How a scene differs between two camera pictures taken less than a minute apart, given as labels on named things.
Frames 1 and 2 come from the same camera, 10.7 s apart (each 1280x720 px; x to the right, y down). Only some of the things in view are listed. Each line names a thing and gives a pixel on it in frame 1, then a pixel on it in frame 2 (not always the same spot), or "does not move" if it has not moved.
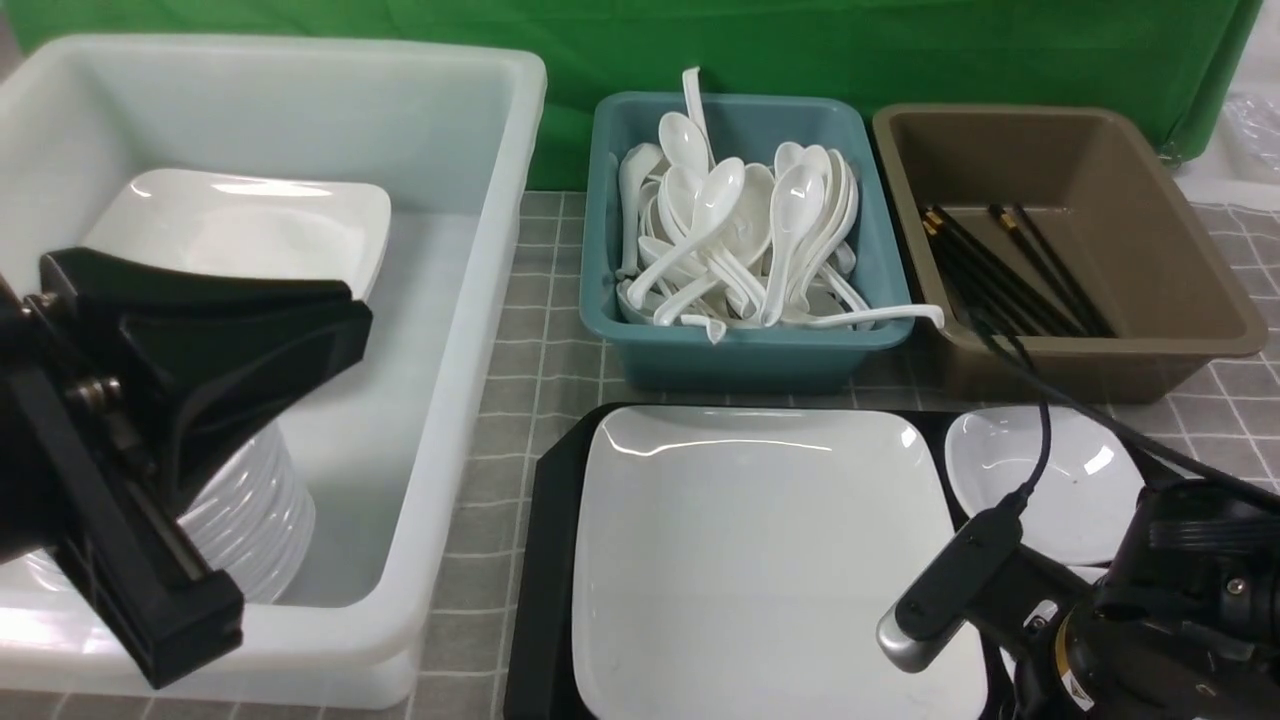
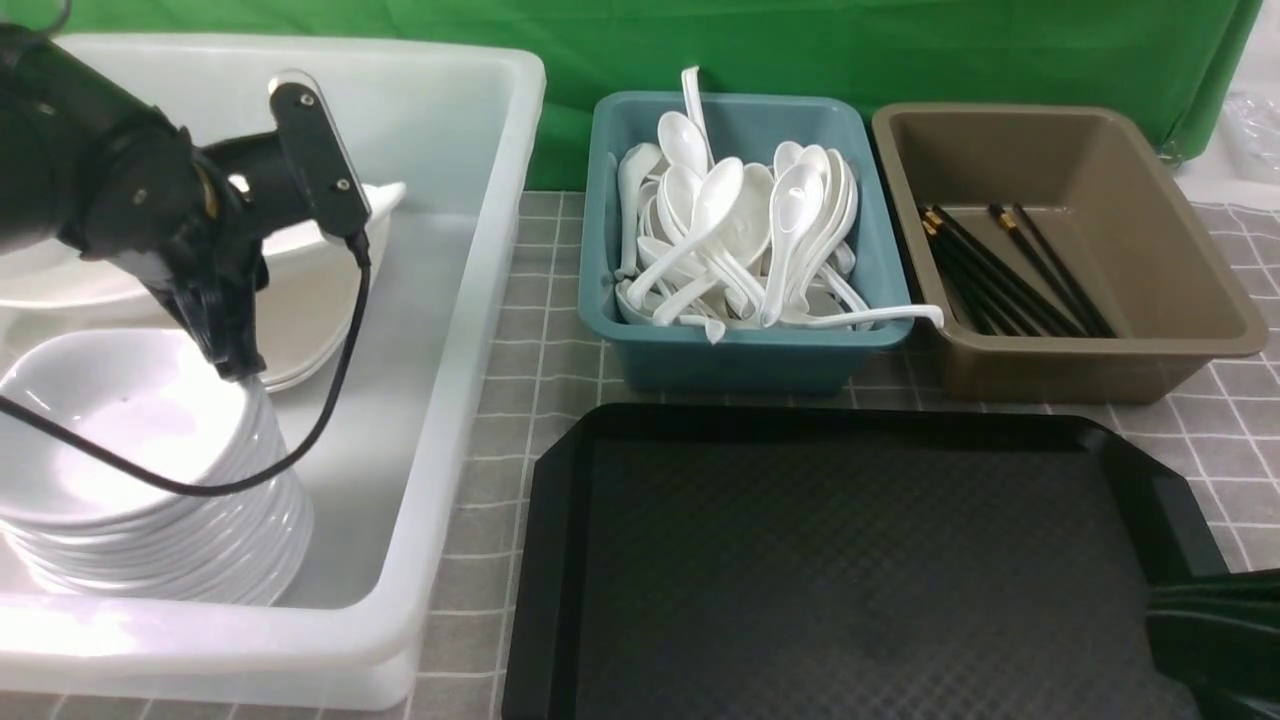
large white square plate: x=733 y=562 to x=306 y=275
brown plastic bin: x=1104 y=212 does not move
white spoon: x=797 y=200 does not move
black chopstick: x=1035 y=257 does not move
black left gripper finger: x=208 y=350 to x=1218 y=636
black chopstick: x=1064 y=271 does not move
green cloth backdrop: x=1158 y=60 does not move
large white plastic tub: x=453 y=136 does not move
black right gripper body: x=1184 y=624 to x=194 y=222
